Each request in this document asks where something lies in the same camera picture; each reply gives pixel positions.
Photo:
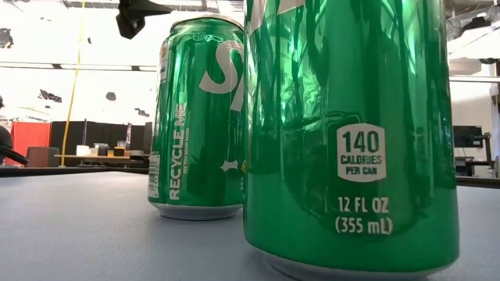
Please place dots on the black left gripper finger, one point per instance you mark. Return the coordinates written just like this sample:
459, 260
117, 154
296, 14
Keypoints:
144, 8

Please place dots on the green Sprite can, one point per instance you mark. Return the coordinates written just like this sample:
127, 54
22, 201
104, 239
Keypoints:
332, 97
195, 156

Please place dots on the long ceiling light strip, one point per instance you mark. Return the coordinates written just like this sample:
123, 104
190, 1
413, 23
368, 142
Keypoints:
97, 67
474, 79

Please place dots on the dark background desk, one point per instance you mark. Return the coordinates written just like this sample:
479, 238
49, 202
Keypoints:
101, 134

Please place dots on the small black yellow box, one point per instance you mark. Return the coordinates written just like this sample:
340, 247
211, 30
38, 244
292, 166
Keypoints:
119, 151

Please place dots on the white container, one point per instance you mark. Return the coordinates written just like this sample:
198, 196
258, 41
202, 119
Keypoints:
83, 150

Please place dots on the red background object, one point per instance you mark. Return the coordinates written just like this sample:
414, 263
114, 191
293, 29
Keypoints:
29, 136

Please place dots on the brown box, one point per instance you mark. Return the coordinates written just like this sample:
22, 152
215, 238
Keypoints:
42, 157

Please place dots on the black curved bar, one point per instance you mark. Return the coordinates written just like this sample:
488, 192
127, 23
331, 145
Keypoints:
13, 155

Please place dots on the black computer monitor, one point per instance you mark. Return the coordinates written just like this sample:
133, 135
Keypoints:
468, 136

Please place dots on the dark office desk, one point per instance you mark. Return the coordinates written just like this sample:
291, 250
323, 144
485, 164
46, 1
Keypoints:
474, 163

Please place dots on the black monitor stand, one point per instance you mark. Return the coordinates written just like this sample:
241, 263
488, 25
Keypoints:
487, 150

